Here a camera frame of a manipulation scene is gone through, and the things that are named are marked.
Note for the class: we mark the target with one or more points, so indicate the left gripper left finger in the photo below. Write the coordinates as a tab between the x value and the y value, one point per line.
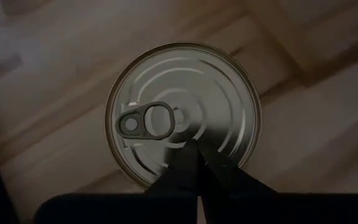
120	210

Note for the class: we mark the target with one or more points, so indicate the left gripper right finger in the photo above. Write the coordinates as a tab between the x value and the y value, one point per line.
275	210

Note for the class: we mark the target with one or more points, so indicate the blue salmon can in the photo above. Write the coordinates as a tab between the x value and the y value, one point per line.
197	93

